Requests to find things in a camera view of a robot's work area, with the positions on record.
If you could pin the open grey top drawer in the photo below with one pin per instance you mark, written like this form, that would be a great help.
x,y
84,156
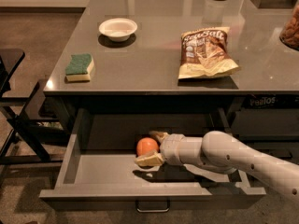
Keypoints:
x,y
99,173

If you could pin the white paper bowl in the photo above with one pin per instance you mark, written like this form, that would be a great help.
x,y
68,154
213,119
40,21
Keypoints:
x,y
118,29

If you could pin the orange fruit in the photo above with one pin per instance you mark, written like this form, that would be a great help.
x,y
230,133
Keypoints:
x,y
145,145

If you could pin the dark lower drawer cabinet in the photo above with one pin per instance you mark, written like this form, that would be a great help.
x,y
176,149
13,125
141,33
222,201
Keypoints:
x,y
269,123

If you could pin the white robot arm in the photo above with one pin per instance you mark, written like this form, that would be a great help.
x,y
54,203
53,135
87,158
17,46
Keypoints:
x,y
219,152

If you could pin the jar of nuts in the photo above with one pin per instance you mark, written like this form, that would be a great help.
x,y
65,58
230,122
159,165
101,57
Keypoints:
x,y
290,33

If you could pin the green and yellow sponge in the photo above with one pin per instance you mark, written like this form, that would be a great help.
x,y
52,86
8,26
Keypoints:
x,y
79,68

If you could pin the sea salt chip bag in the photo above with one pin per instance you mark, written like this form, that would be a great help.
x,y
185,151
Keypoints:
x,y
204,54

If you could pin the dark wooden chair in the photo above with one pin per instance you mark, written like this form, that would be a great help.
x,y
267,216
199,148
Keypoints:
x,y
29,117

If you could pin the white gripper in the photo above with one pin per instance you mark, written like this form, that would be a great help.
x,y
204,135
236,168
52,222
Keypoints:
x,y
171,148

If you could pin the metal drawer handle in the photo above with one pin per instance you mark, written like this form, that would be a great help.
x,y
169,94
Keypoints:
x,y
152,206

